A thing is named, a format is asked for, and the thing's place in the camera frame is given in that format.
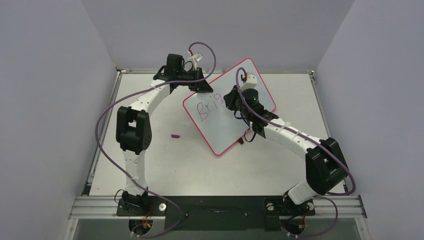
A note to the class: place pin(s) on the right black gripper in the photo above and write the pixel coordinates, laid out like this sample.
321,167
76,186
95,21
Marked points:
234,100

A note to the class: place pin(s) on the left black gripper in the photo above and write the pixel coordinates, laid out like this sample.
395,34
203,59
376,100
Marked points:
202,86

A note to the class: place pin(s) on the pink-framed whiteboard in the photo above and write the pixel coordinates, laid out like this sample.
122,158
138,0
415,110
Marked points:
217,124

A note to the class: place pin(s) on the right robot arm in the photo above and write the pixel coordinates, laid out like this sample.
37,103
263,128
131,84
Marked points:
325,166

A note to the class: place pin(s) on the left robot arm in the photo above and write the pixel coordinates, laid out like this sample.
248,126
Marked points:
133,126

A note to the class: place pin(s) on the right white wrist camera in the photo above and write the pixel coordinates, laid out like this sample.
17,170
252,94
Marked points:
249,81

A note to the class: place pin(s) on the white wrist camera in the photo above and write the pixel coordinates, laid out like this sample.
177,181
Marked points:
249,81
194,59

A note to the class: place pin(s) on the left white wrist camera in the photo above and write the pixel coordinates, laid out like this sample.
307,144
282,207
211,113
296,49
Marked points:
194,59

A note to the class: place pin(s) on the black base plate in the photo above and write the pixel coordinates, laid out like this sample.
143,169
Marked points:
269,214

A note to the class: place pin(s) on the aluminium front rail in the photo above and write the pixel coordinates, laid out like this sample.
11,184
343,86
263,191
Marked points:
105,207

